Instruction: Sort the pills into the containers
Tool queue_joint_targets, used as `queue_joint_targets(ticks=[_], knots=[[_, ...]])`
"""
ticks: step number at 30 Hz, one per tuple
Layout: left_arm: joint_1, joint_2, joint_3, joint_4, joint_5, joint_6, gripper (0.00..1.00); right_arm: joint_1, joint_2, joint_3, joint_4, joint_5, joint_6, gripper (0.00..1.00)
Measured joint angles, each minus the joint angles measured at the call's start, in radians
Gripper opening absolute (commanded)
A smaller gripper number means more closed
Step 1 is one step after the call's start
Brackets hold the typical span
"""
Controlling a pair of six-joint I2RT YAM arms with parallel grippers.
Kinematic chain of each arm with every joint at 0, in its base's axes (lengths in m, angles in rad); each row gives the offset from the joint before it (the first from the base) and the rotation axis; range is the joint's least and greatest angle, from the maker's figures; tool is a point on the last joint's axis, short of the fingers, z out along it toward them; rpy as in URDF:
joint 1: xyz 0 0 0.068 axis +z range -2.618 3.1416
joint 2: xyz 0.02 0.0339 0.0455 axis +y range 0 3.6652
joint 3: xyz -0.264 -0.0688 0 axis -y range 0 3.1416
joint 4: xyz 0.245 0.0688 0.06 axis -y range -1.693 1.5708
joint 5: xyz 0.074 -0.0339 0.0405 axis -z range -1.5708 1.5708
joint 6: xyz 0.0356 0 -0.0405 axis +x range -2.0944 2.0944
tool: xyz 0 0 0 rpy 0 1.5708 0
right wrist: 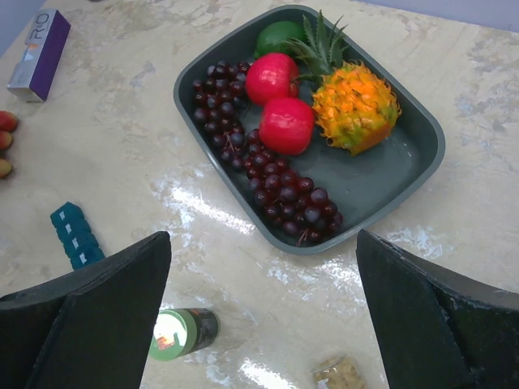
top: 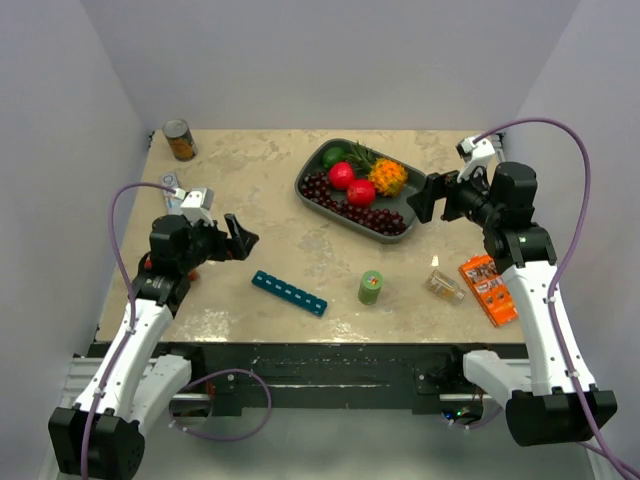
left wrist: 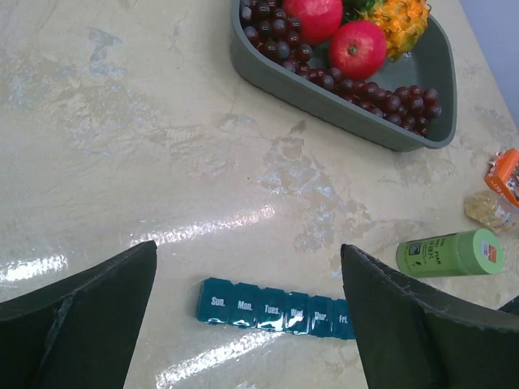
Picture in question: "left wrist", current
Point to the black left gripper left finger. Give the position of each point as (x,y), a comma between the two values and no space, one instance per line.
(79,332)

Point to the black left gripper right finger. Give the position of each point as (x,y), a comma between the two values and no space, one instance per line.
(412,335)

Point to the green pill bottle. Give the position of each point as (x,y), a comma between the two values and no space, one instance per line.
(471,253)

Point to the teal weekly pill organizer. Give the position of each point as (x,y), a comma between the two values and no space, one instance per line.
(222,302)

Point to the clear pill bottle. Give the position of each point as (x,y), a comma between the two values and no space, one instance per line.
(492,211)

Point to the orange medicine box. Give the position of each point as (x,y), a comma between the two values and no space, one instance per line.
(502,177)

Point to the grey fruit tray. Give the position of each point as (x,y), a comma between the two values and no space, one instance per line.
(429,65)

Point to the red apple front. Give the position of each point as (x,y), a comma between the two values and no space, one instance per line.
(358,49)

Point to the red apple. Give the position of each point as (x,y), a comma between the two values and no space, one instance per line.
(319,18)
(358,49)

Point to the orange spiky fruit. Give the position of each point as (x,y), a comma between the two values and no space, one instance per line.
(403,22)

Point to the red apple back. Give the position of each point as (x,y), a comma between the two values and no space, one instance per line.
(319,18)

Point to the dark red grape bunch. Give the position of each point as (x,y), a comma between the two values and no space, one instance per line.
(278,37)

